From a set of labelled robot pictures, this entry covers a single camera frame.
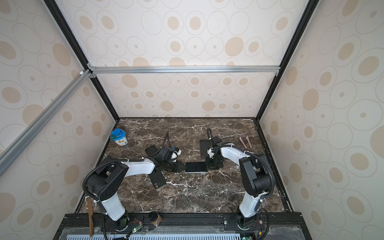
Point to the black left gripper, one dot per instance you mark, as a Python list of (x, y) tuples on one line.
[(178, 168)]

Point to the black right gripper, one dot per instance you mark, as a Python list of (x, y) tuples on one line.
[(210, 166)]

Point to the white-edged smartphone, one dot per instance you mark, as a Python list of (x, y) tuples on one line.
[(195, 166)]

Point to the light blue phone case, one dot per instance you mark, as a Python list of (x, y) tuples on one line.
[(186, 172)]

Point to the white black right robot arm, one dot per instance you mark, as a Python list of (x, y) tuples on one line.
[(257, 177)]

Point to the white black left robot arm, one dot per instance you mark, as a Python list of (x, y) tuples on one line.
[(102, 183)]

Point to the black phone case lower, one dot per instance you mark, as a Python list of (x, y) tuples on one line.
[(157, 178)]

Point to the blue white yogurt cup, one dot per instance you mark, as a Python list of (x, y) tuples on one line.
[(119, 137)]

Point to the black cylinder on base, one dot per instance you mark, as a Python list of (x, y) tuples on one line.
[(155, 218)]

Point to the brown wooden stick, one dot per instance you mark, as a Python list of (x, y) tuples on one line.
[(90, 214)]

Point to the silver aluminium crossbar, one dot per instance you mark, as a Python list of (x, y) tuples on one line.
[(187, 70)]

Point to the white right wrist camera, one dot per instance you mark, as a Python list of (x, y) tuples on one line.
[(211, 152)]

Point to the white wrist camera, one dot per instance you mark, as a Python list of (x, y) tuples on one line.
[(211, 152), (175, 153)]

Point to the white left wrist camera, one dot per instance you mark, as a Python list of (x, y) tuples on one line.
[(175, 153)]

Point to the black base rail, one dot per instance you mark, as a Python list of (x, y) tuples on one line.
[(188, 226)]

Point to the silver aluminium side rail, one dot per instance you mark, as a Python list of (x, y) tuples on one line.
[(25, 138)]

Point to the black frame post left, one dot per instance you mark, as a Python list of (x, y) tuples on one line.
[(74, 44)]

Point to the black frame post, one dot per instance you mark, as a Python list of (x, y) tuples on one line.
[(74, 44), (304, 21)]

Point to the black frame post right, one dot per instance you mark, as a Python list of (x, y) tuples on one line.
[(304, 21)]

